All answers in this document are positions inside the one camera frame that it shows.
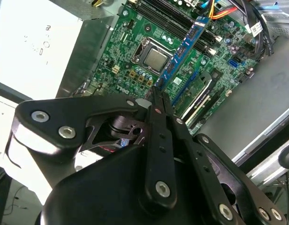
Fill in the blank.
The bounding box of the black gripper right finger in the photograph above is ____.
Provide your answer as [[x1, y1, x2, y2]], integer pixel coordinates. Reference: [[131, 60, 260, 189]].
[[160, 92, 288, 225]]

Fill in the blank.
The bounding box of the blue RAM stick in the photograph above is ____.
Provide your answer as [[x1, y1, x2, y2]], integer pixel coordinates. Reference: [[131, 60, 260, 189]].
[[155, 15, 211, 91]]

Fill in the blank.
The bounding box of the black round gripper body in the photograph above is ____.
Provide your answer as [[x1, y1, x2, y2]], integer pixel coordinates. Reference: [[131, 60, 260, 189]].
[[39, 142, 217, 225]]

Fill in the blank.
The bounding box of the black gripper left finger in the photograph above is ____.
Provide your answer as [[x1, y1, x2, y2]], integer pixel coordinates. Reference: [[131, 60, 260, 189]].
[[14, 87, 178, 209]]

